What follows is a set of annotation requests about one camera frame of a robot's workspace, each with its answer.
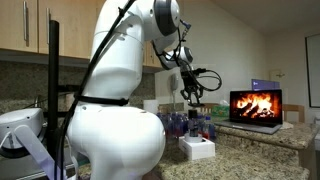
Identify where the white cardboard product box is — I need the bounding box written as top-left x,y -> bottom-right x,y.
178,134 -> 216,161

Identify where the wooden wall cabinet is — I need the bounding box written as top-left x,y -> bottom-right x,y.
0,0 -> 169,73

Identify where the black camera stand pole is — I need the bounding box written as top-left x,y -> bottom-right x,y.
43,19 -> 84,158

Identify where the wooden dining chair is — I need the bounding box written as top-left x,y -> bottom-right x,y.
282,103 -> 305,124
193,102 -> 220,114

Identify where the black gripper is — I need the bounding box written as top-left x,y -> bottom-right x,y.
180,73 -> 204,105

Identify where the green tissue box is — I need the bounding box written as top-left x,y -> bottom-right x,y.
210,99 -> 231,118

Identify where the round white placemat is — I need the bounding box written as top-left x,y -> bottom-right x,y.
279,121 -> 294,131

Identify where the purple panel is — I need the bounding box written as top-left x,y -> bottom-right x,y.
251,78 -> 282,92

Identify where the white paper towel roll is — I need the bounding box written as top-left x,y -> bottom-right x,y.
142,99 -> 160,116

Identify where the white device with lavender strap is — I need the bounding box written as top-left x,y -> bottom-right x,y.
0,107 -> 68,180

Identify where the Fiji water bottle blue cap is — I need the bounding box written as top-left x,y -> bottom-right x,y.
165,112 -> 177,139
197,114 -> 206,136
203,115 -> 216,141
174,113 -> 188,138

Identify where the laptop showing fireplace video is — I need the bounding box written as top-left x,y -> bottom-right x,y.
214,88 -> 284,135

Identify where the grey wall phone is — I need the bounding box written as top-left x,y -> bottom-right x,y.
170,73 -> 180,111

